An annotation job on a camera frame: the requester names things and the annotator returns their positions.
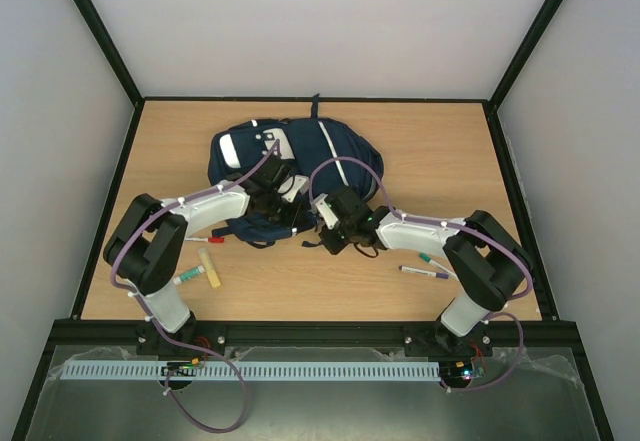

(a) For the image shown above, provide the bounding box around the navy blue student backpack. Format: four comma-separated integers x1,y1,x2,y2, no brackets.
208,101,384,249

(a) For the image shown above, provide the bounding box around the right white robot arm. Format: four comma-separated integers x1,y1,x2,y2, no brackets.
311,186,533,354

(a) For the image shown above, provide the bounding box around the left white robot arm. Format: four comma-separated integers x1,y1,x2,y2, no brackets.
103,155,309,334

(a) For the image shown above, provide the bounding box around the purple marker pen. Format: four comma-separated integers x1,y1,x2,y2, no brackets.
398,265,450,279

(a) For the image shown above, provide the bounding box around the green marker pen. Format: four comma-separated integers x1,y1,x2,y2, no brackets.
419,253,452,274

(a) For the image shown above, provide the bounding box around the red pen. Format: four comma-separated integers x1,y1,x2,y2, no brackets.
185,237,225,244

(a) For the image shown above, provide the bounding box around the yellow highlighter marker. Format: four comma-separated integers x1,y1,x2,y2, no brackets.
198,247,222,289

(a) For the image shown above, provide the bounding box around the green white glue stick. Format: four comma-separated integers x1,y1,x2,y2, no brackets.
172,265,205,285

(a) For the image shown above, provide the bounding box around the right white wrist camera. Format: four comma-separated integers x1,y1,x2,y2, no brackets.
311,194,339,230

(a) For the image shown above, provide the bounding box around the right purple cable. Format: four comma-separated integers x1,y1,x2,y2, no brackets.
307,157,535,394

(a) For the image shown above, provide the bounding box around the black aluminium frame rail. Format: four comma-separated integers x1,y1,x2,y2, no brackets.
48,319,581,347

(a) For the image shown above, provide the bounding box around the light blue slotted cable duct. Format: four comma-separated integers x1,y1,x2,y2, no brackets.
60,360,441,382

